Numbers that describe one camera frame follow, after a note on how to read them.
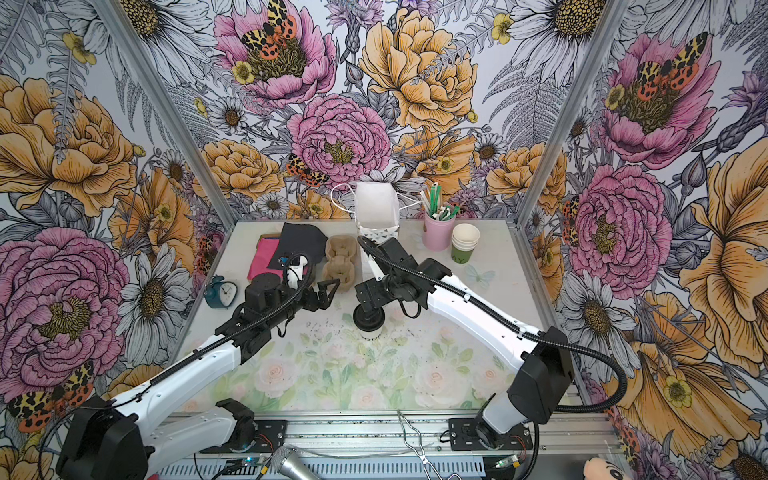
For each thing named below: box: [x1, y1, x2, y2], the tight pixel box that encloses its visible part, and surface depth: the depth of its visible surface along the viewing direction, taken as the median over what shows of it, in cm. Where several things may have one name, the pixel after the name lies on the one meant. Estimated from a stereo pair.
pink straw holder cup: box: [422, 212, 456, 252], surface depth 108 cm
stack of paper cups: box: [451, 223, 481, 265], surface depth 104 cm
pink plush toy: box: [583, 452, 634, 480], surface depth 66 cm
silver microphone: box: [271, 446, 322, 480], surface depth 69 cm
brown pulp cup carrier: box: [322, 234, 358, 292], surface depth 108 cm
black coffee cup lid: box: [353, 303, 385, 332], surface depth 83 cm
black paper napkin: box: [269, 222, 329, 270], surface depth 114 cm
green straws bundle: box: [420, 182, 461, 221], surface depth 107 cm
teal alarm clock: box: [204, 274, 238, 310], surface depth 96 cm
